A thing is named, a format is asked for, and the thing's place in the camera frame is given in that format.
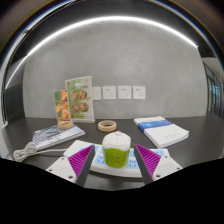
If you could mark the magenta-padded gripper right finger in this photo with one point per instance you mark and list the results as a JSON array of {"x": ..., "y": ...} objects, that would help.
[{"x": 165, "y": 166}]

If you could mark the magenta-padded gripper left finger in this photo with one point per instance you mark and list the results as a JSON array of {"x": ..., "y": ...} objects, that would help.
[{"x": 63, "y": 166}]

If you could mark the green and white charger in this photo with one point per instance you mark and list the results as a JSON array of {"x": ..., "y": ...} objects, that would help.
[{"x": 116, "y": 150}]

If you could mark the white book with blue band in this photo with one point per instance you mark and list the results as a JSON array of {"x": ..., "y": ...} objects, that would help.
[{"x": 166, "y": 135}]

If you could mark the grey printed magazine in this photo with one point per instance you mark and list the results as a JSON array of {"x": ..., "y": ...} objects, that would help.
[{"x": 56, "y": 135}]

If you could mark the beige tape roll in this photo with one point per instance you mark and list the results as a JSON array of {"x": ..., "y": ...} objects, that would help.
[{"x": 107, "y": 130}]

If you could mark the small wooden-base menu stand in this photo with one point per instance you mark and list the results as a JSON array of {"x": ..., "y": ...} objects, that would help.
[{"x": 62, "y": 106}]

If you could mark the large acrylic menu stand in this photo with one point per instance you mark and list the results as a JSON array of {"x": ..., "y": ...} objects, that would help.
[{"x": 80, "y": 96}]

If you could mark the black-framed glass doors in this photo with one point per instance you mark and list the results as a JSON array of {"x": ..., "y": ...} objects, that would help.
[{"x": 213, "y": 93}]

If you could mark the curved ceiling light strip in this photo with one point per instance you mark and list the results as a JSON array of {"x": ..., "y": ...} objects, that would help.
[{"x": 110, "y": 17}]

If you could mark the blank white wall plate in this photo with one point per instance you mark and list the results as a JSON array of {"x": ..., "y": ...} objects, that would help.
[{"x": 97, "y": 93}]

